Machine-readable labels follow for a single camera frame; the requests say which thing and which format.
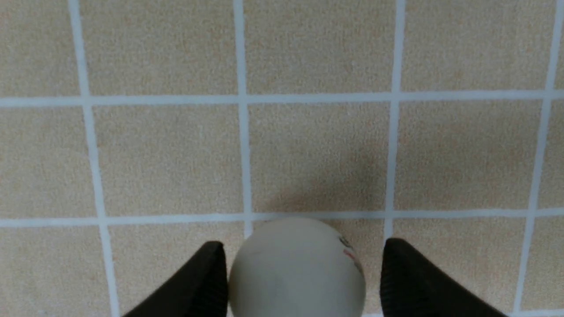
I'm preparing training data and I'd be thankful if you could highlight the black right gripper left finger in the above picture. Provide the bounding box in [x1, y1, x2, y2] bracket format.
[125, 241, 228, 317]

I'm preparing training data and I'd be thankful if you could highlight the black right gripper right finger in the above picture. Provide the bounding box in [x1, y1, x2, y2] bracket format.
[379, 238, 505, 317]

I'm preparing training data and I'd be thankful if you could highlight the white ping-pong ball with logo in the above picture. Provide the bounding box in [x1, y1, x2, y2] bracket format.
[228, 218, 366, 317]

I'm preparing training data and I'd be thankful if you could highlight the checkered beige tablecloth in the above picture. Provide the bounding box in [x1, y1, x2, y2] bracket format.
[0, 0, 563, 317]

